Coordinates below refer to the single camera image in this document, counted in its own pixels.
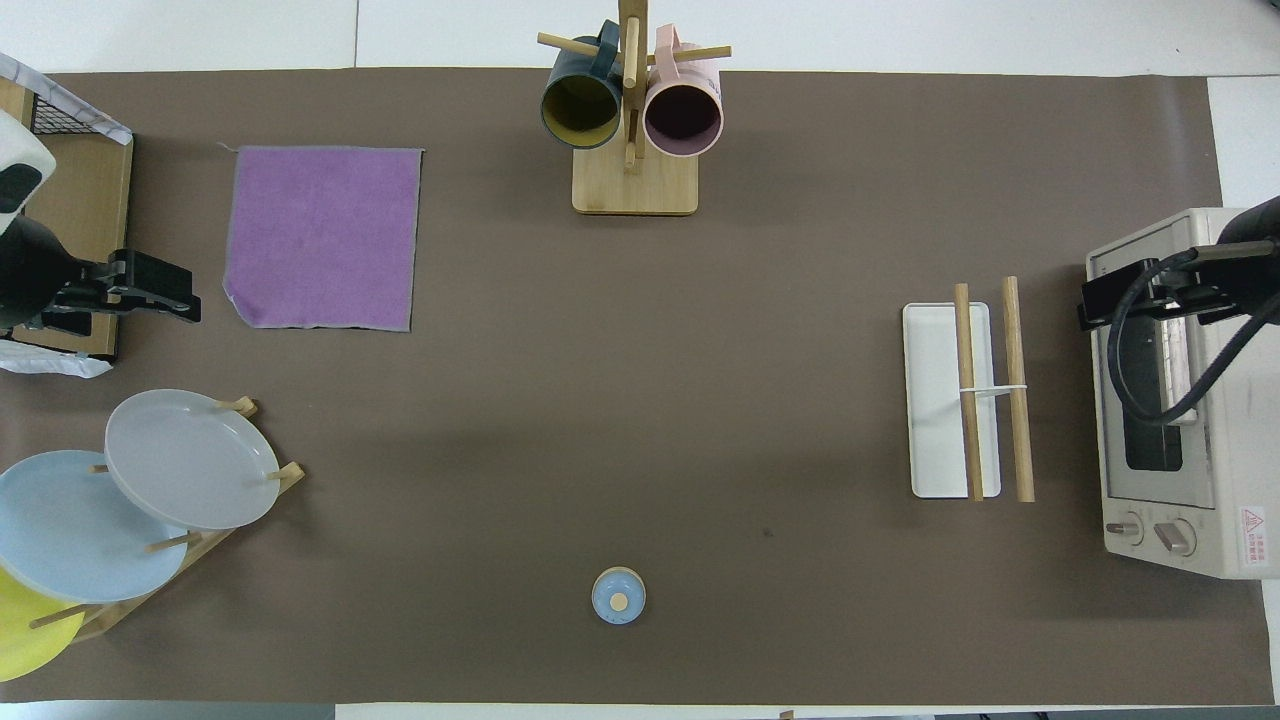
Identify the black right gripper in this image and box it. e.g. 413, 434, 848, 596
1078, 195, 1280, 331

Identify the purple and grey towel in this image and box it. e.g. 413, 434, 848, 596
221, 143, 425, 333

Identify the wooden plate rack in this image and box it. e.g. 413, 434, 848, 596
30, 396, 306, 643

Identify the light blue plate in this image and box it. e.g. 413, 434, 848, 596
0, 450, 191, 604

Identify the black wire basket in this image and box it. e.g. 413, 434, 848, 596
30, 95, 101, 136

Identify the wooden mug tree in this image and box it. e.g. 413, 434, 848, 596
537, 0, 732, 216

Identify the yellow plate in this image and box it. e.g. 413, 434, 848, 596
0, 565, 86, 683

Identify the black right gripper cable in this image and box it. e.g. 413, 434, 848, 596
1105, 245, 1280, 426

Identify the grey plate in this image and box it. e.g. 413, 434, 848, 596
104, 389, 282, 531

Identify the pink mug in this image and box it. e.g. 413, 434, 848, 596
643, 25, 724, 159

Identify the blue jar with wooden knob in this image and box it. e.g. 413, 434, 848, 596
591, 566, 647, 627

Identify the brown table mat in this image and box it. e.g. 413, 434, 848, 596
0, 68, 1276, 706

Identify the dark teal mug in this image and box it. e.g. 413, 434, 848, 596
540, 20, 626, 151

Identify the marble pattern panel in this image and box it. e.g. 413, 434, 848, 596
0, 52, 133, 144
0, 340, 113, 378

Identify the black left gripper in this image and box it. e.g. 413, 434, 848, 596
0, 215, 201, 336

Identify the beige toaster oven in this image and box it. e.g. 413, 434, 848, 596
1086, 208, 1280, 579

